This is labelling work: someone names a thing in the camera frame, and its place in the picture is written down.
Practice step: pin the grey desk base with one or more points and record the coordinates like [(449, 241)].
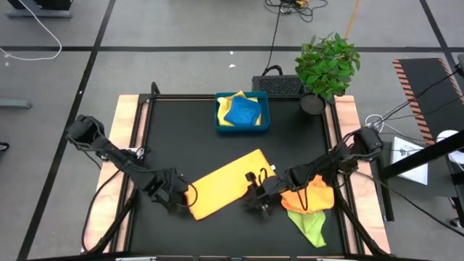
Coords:
[(36, 14)]

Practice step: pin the orange microfiber towel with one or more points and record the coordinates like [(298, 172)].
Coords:
[(319, 197)]

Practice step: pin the yellow-orange microfiber towel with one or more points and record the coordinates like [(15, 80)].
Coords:
[(224, 185)]

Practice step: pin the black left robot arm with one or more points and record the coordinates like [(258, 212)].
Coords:
[(119, 159)]

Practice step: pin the black aluminium table frame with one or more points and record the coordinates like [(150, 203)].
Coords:
[(181, 97)]

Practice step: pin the black perforated metal box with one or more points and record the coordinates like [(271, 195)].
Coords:
[(275, 85)]

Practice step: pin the blue microfiber towel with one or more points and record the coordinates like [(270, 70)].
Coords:
[(243, 112)]

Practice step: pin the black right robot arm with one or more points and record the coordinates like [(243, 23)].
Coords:
[(326, 161)]

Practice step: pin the blue plastic bin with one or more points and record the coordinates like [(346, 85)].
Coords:
[(266, 108)]

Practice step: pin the black upright post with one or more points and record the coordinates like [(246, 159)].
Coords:
[(388, 203)]

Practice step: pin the lime green microfiber towel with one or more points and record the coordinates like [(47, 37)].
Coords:
[(311, 226)]

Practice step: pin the white paper sheet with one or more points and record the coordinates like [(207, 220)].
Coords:
[(417, 174)]

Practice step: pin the grey floor bar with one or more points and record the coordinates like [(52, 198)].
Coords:
[(14, 104)]

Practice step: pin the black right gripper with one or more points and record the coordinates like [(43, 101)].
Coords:
[(266, 188)]

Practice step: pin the black slanted beam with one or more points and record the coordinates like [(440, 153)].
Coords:
[(435, 150)]

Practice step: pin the light wooden table board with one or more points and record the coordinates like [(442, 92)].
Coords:
[(368, 203), (125, 108)]

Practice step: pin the white round object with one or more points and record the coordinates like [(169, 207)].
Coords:
[(447, 135)]

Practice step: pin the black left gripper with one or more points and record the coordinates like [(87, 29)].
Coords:
[(172, 190)]

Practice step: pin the black mat with striped edges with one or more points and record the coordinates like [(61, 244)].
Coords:
[(424, 79)]

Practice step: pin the green potted plant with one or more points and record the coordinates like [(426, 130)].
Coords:
[(326, 65)]

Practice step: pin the pale yellow microfiber towel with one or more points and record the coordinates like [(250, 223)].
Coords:
[(222, 108)]

